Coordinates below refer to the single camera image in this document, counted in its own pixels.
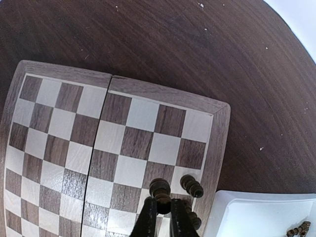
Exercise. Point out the dark chess pieces pile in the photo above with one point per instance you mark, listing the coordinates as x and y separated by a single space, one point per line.
300 230

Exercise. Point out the dark chess queen piece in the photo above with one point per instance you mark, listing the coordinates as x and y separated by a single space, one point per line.
195 220

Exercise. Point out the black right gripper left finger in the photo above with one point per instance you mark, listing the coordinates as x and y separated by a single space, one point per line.
145 225

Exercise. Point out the white divided plastic tray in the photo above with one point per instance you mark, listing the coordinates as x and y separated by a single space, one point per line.
241 214

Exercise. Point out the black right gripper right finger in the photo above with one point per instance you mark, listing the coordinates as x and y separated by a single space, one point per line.
180 221

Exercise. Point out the wooden chessboard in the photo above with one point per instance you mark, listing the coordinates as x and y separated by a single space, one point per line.
79 148

